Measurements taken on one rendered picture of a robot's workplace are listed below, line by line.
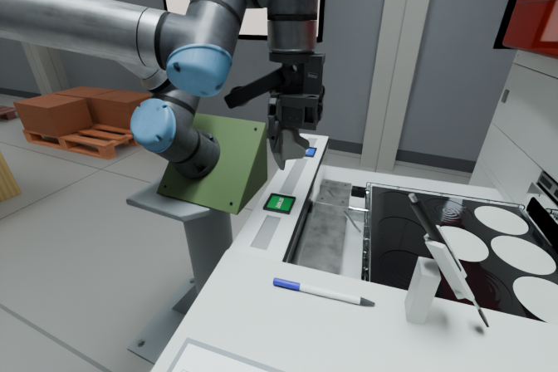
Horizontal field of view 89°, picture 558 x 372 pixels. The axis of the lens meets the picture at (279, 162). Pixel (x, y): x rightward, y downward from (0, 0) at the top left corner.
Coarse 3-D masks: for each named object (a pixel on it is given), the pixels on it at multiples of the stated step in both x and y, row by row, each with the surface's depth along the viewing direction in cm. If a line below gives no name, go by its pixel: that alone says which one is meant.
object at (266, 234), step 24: (312, 144) 87; (288, 168) 73; (312, 168) 73; (264, 192) 63; (288, 192) 64; (264, 216) 56; (288, 216) 56; (240, 240) 50; (264, 240) 50; (288, 240) 50
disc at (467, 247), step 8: (448, 232) 60; (456, 232) 60; (464, 232) 60; (448, 240) 58; (456, 240) 58; (464, 240) 58; (472, 240) 58; (480, 240) 58; (456, 248) 56; (464, 248) 56; (472, 248) 56; (480, 248) 56; (464, 256) 54; (472, 256) 54; (480, 256) 54
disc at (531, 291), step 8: (520, 280) 49; (528, 280) 49; (536, 280) 49; (544, 280) 49; (520, 288) 48; (528, 288) 48; (536, 288) 48; (544, 288) 48; (552, 288) 48; (520, 296) 47; (528, 296) 47; (536, 296) 47; (544, 296) 47; (552, 296) 47; (528, 304) 45; (536, 304) 45; (544, 304) 45; (552, 304) 45; (536, 312) 44; (544, 312) 44; (552, 312) 44; (544, 320) 43; (552, 320) 43
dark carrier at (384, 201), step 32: (384, 192) 74; (384, 224) 63; (416, 224) 63; (448, 224) 62; (480, 224) 62; (384, 256) 54; (416, 256) 54; (448, 288) 48; (480, 288) 48; (512, 288) 48
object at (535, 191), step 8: (536, 184) 69; (528, 192) 71; (536, 192) 68; (544, 192) 66; (528, 200) 71; (536, 200) 70; (544, 200) 65; (552, 200) 63; (528, 208) 71; (552, 208) 62; (536, 216) 69; (552, 216) 62; (536, 224) 67; (544, 232) 64; (552, 240) 62
